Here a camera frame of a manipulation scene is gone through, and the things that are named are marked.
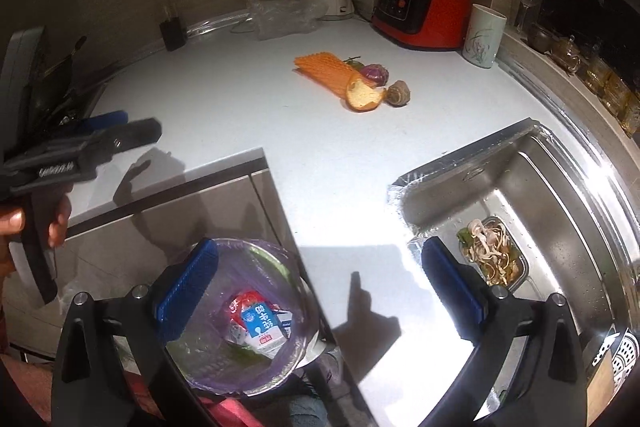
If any red snack wrapper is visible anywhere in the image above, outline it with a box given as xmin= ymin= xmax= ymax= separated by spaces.
xmin=228 ymin=289 xmax=266 ymax=314

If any blue white milk carton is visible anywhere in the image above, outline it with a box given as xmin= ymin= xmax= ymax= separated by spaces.
xmin=241 ymin=303 xmax=293 ymax=360

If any clear plastic bag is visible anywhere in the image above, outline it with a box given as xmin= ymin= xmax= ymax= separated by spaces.
xmin=231 ymin=0 xmax=329 ymax=40

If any orange foam fruit net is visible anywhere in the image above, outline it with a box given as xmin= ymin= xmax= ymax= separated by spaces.
xmin=294 ymin=52 xmax=374 ymax=98

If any purple onion half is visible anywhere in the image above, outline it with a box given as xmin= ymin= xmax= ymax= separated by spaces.
xmin=359 ymin=64 xmax=390 ymax=87

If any green leaf with stem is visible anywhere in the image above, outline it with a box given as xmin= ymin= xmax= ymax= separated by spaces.
xmin=344 ymin=56 xmax=364 ymax=70

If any grey kitchen cabinet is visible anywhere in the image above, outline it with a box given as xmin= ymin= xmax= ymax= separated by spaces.
xmin=4 ymin=156 xmax=362 ymax=427

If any trash bin with purple bag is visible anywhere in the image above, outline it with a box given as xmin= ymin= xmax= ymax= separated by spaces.
xmin=154 ymin=239 xmax=319 ymax=397

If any black wok with lid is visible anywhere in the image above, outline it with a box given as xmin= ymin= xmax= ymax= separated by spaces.
xmin=24 ymin=36 xmax=96 ymax=131

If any glass sauce bottle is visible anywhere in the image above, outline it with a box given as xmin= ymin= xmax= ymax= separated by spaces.
xmin=155 ymin=0 xmax=186 ymax=52

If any stainless steel sink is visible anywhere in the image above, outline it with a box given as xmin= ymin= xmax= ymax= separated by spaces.
xmin=390 ymin=119 xmax=639 ymax=426

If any wooden cutting board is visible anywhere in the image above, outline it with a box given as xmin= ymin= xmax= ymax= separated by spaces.
xmin=586 ymin=350 xmax=626 ymax=426

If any white dish rack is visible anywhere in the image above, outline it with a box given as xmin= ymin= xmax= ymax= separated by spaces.
xmin=591 ymin=329 xmax=639 ymax=393

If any amber glass cup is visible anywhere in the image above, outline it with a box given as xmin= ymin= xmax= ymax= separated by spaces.
xmin=584 ymin=55 xmax=611 ymax=96
xmin=620 ymin=91 xmax=640 ymax=138
xmin=600 ymin=70 xmax=630 ymax=117

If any glass teapot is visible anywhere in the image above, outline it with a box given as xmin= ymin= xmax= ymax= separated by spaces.
xmin=550 ymin=35 xmax=582 ymax=74

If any white ceramic cup with flowers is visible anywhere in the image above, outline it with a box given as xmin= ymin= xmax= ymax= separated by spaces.
xmin=462 ymin=3 xmax=506 ymax=69

